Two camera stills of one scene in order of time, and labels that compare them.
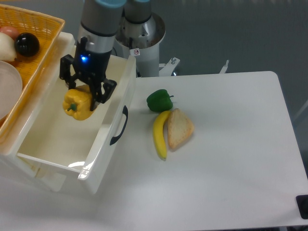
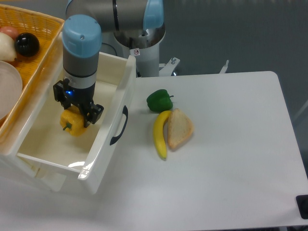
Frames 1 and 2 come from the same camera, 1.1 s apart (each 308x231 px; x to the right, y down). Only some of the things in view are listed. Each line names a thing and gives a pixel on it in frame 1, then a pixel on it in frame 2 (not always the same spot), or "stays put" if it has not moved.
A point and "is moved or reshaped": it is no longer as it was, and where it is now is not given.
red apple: x=13 y=32 stays put
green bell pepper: x=159 y=101 stays put
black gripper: x=91 y=67 to x=80 y=96
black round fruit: x=27 y=44 stays put
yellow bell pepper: x=77 y=102 is moved or reshaped
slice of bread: x=179 y=128 stays put
